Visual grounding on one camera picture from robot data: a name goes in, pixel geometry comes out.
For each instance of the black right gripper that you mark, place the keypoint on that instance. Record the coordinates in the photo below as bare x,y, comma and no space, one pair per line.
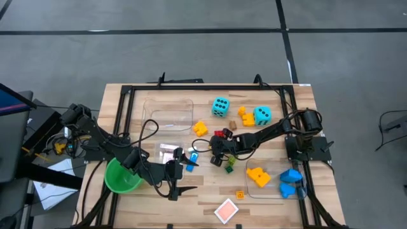
222,146

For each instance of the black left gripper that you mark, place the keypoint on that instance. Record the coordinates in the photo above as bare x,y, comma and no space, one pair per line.
174,173

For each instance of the blue long brick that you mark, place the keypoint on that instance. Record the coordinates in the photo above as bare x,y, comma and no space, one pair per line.
190,168

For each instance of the brown wooden cylinder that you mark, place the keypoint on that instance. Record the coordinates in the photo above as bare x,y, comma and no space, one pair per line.
233,125

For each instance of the yellow stepped building block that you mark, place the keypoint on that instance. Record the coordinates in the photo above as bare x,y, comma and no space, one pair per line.
248,121
200,128

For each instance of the teal foam die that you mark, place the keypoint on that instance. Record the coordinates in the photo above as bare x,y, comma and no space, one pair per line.
262,116
221,106

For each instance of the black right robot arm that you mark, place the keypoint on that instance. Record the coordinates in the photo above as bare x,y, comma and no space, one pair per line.
270,130

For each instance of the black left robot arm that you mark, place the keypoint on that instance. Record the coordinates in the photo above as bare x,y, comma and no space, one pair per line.
140,162

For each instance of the lime green building brick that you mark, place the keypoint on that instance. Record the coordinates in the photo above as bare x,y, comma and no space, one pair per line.
231,160

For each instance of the small dark green brick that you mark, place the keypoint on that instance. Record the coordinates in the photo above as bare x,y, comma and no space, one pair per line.
229,169

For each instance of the tall clear plastic container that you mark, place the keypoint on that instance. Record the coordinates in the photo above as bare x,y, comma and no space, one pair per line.
158,156

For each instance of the pale teal small block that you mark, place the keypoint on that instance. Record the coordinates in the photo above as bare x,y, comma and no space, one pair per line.
191,149

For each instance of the small orange square tile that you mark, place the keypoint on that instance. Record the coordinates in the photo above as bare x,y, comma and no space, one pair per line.
240,194

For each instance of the clear rounded plastic bin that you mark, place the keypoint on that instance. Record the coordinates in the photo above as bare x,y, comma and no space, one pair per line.
275,165

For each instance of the green plastic bucket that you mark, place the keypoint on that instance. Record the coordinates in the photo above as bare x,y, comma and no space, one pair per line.
117,181

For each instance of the orange playing card deck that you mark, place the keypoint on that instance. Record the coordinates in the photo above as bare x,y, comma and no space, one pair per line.
226,211

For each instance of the white power adapter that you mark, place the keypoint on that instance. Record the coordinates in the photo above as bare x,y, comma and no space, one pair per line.
67,132

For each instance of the white paper sheets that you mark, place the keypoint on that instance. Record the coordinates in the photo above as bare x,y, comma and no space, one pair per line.
54,191

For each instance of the black floor beam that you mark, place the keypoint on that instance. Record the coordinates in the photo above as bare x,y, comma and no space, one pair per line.
47,176

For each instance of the black computer case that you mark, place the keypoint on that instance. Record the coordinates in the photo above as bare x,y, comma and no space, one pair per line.
44,124

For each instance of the grey side desk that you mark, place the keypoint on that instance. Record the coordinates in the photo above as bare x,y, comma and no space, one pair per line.
12,143

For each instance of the grey floor device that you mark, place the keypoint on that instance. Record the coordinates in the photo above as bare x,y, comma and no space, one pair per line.
397,125

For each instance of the monitor with blue screen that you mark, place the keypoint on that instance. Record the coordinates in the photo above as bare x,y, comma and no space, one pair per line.
12,101

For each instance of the black table-edge bracket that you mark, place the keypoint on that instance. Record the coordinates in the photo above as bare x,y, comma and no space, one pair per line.
170,226
238,226

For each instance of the black metal table frame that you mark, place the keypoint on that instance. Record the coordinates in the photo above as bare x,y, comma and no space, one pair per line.
206,87

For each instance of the black rear bracket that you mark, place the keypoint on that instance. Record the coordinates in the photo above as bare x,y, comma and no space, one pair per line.
181,81

